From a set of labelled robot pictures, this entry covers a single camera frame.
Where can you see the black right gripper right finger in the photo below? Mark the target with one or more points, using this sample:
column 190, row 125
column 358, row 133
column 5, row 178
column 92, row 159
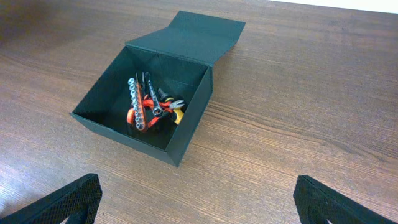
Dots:
column 318, row 203

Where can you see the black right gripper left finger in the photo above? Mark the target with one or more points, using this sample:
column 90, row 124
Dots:
column 77, row 202

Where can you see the silver ring wrench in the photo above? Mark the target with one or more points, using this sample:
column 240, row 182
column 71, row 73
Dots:
column 157, row 111

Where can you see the orange socket rail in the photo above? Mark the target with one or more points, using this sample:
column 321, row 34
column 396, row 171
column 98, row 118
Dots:
column 136, row 102

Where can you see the black cardboard box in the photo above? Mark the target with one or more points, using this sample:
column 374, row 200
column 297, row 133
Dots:
column 180, row 59

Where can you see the black yellow screwdriver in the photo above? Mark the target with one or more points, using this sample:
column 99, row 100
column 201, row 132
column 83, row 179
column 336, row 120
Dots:
column 172, row 106

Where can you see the red diagonal cutters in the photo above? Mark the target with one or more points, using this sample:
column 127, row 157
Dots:
column 148, row 103

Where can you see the orange black needle-nose pliers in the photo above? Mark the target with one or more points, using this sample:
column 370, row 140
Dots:
column 141, row 80

